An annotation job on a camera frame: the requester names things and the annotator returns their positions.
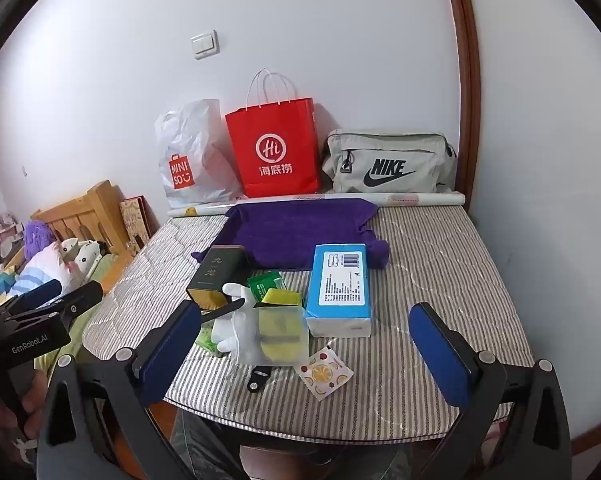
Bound blue tissue pack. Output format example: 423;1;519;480
305;243;372;338

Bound green wet wipe packet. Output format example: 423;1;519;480
247;270;287;306

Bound brown patterned box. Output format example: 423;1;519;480
119;196;154;251

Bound rolled printed paper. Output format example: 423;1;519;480
168;191;466;218

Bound person's left hand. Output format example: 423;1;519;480
0;365;49;461

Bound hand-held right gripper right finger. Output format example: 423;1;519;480
409;302;573;480

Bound white plastic shopping bag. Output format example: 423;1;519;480
154;99;244;209

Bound grey waist bag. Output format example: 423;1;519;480
321;128;458;194

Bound green bed sheet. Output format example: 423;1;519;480
33;252;118;376

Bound white glove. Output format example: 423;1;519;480
211;282;257;357

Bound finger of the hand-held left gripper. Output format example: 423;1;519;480
10;280;104;331
0;280;64;314

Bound yellow pouch with black straps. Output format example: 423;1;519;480
257;287;310;366

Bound fruit print sachet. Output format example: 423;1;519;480
296;347;354;401

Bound red paper shopping bag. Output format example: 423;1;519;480
225;67;321;199

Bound person's grey pants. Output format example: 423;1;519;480
170;410;241;480

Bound white light switch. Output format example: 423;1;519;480
190;31;220;60

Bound green tissue pack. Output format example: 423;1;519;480
195;322;226;356

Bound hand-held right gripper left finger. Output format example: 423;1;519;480
35;301;246;480

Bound striped white blue pillow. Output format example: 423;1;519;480
0;245;74;301

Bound dark tea box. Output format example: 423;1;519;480
186;245;247;312

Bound purple towel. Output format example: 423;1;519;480
190;198;391;272

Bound wooden headboard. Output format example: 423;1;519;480
30;180;136;293

